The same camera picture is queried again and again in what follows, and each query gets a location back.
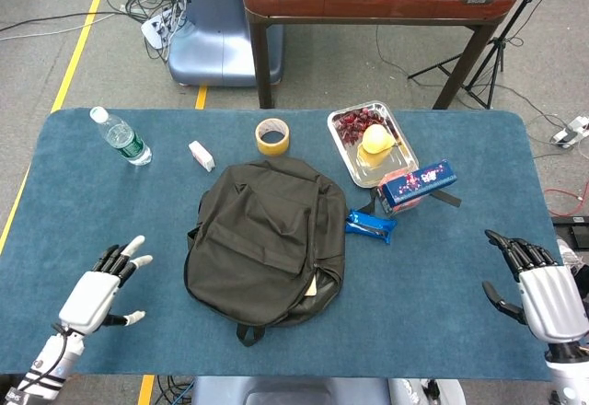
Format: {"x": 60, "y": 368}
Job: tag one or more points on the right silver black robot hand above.
{"x": 552, "y": 299}

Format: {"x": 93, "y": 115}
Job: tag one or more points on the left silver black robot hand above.
{"x": 87, "y": 299}

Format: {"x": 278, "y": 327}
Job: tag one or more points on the black fabric backpack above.
{"x": 257, "y": 239}

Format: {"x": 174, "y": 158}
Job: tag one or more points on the brown kraft spiral notebook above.
{"x": 313, "y": 288}

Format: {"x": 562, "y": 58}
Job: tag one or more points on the white sneaker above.
{"x": 569, "y": 255}

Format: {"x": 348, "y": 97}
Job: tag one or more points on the black floor device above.
{"x": 573, "y": 230}

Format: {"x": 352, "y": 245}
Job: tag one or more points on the blue table mat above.
{"x": 69, "y": 202}

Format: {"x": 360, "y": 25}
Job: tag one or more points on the clear plastic water bottle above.
{"x": 122, "y": 138}

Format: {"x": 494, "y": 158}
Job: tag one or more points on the pink pack under carton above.
{"x": 407, "y": 208}

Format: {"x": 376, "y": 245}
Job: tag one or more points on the blue printed carton box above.
{"x": 416, "y": 184}

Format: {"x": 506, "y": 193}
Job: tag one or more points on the small white box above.
{"x": 201, "y": 155}

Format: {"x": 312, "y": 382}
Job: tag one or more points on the blue cookie snack packet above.
{"x": 370, "y": 226}

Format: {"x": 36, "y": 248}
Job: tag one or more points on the shiny metal tray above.
{"x": 391, "y": 165}

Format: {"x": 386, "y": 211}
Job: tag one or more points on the blue-grey robot torso base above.
{"x": 285, "y": 391}

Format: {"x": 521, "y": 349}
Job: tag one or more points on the yellow pear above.
{"x": 375, "y": 140}

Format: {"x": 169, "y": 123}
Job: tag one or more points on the yellow tape roll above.
{"x": 272, "y": 147}

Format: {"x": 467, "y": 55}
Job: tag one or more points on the black tripod stand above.
{"x": 494, "y": 55}

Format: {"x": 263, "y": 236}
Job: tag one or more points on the red grape bunch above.
{"x": 352, "y": 126}

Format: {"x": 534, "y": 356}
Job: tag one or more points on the white power strip with plugs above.
{"x": 154, "y": 30}

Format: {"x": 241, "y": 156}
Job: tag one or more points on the blue-grey machine base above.
{"x": 216, "y": 32}

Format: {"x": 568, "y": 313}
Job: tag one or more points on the brown wooden table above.
{"x": 382, "y": 0}

